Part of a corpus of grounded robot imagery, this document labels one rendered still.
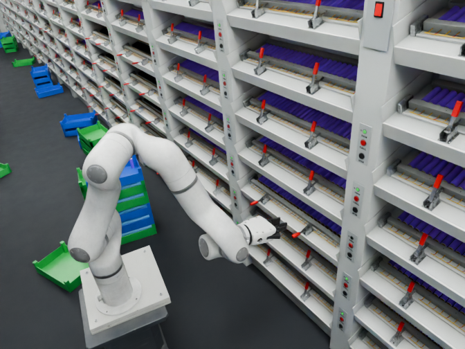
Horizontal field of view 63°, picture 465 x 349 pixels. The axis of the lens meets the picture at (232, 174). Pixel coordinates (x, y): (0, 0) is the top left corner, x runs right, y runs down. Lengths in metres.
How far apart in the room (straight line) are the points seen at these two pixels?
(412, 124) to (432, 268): 0.41
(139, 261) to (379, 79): 1.26
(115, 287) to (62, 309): 0.69
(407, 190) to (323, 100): 0.35
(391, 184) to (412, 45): 0.38
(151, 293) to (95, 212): 0.52
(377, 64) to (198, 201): 0.60
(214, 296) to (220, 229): 0.92
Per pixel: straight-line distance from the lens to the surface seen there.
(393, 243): 1.26
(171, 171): 1.07
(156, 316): 1.65
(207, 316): 1.96
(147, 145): 1.07
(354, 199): 1.23
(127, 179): 2.19
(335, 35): 1.11
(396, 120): 1.07
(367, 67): 1.06
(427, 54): 0.96
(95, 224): 1.31
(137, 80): 2.74
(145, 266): 1.77
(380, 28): 1.01
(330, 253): 1.48
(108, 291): 1.60
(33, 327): 2.22
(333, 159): 1.26
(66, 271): 2.41
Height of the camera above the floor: 1.55
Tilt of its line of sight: 33 degrees down
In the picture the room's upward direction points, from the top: 5 degrees counter-clockwise
